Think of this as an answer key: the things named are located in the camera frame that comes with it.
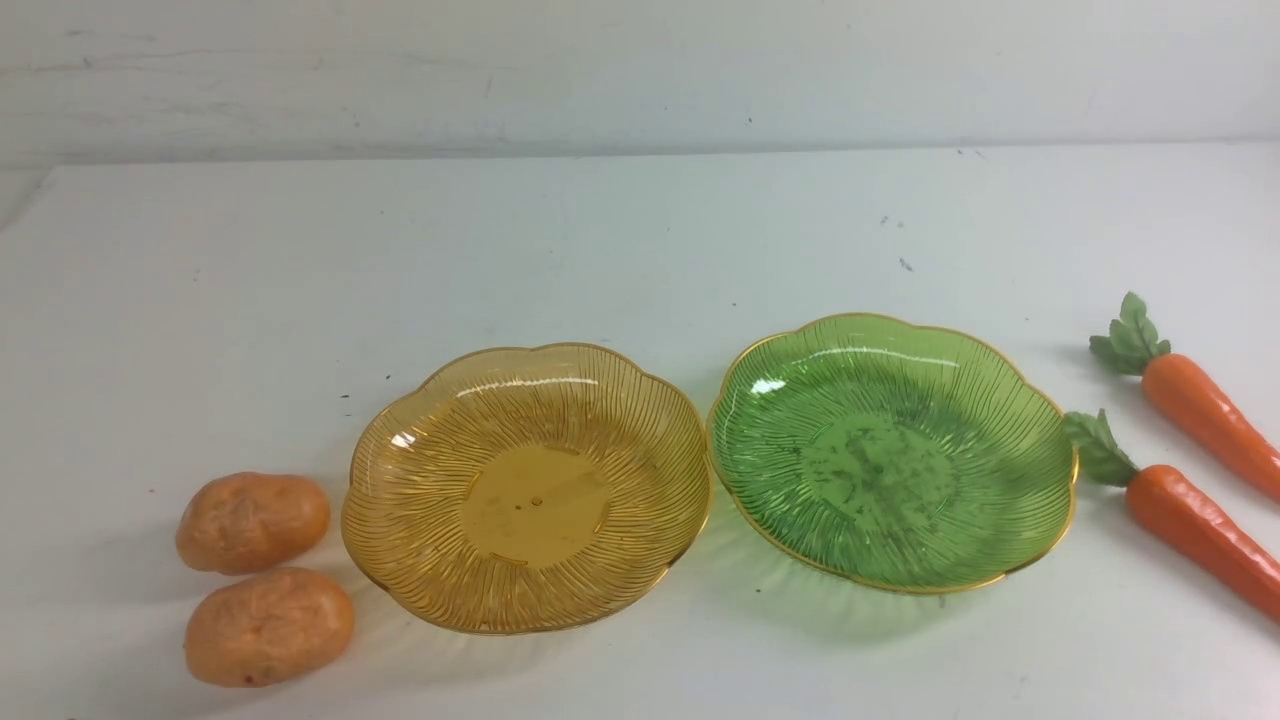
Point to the toy carrot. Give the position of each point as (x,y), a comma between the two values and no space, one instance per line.
(1170,507)
(1180,390)

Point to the toy potato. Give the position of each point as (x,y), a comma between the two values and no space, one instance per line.
(269,629)
(250,522)

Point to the green ribbed plastic plate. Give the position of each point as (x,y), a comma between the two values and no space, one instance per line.
(910,458)

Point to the yellow ribbed plastic plate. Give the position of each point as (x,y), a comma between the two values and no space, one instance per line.
(524,490)

